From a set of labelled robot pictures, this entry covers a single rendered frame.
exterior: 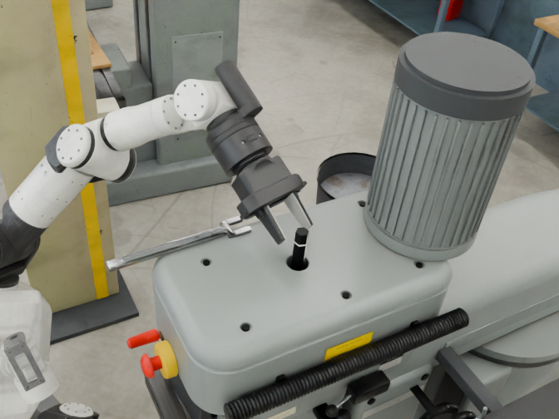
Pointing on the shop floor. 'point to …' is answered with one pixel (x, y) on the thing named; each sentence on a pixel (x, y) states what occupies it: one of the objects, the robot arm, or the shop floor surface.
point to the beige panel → (20, 156)
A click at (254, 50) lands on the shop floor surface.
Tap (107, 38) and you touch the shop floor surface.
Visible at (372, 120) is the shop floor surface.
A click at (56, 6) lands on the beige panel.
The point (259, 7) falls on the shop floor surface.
